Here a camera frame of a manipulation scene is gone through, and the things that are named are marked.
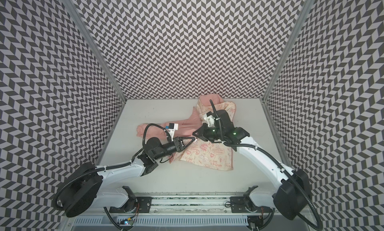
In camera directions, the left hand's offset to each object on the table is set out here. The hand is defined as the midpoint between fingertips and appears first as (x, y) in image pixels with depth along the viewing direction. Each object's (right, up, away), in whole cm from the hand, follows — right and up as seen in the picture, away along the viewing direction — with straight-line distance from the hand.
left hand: (194, 140), depth 70 cm
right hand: (0, +3, +3) cm, 4 cm away
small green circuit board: (-29, -36, -4) cm, 46 cm away
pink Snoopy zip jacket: (+11, -13, +20) cm, 26 cm away
